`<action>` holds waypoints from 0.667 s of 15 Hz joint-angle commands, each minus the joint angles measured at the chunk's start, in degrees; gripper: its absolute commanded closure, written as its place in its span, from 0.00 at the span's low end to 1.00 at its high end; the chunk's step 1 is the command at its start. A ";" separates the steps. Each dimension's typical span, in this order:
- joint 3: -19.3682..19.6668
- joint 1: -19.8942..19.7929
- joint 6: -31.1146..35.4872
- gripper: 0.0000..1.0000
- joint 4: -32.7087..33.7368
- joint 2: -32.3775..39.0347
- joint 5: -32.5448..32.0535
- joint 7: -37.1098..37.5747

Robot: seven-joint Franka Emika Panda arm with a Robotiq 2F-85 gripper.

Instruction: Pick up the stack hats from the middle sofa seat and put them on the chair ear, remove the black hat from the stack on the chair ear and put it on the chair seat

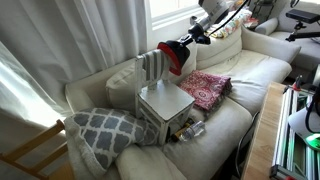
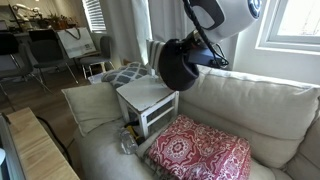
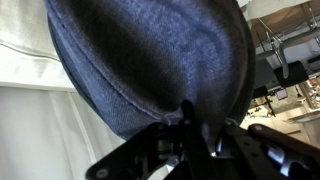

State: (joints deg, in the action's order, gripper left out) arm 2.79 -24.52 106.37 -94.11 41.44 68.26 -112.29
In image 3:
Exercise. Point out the light grey curtain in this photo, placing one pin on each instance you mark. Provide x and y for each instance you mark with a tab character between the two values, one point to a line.
40	140

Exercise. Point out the dark navy fedora hat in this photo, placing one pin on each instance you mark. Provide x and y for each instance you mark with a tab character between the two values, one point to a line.
150	56

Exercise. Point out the grey visitor chair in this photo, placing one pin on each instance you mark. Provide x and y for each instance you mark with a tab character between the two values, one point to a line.
296	40

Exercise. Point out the beige fabric sofa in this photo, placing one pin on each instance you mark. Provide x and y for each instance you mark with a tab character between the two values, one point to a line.
23	40

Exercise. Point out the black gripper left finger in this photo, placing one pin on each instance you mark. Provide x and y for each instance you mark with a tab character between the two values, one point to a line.
156	153

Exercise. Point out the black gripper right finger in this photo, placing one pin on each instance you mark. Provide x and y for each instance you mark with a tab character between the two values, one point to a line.
263	153

